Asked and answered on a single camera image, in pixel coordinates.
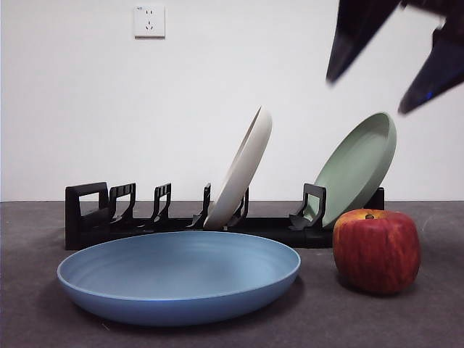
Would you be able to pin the blue plate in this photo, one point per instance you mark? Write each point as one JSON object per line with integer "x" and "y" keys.
{"x": 181, "y": 282}

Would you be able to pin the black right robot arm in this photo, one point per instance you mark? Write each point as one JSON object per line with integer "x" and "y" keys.
{"x": 435, "y": 7}

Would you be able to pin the beige plate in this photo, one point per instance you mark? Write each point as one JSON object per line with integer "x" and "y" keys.
{"x": 243, "y": 170}

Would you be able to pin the green plate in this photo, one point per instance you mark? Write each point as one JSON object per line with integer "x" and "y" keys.
{"x": 355, "y": 163}

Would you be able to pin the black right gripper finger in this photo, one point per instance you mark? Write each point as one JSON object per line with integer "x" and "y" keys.
{"x": 438, "y": 69}
{"x": 353, "y": 32}

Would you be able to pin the black plate rack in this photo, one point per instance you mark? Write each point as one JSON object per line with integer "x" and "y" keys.
{"x": 319, "y": 237}

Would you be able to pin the white wall socket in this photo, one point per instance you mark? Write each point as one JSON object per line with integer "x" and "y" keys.
{"x": 149, "y": 21}

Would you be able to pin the red apple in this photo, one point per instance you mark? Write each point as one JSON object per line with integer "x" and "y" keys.
{"x": 377, "y": 253}

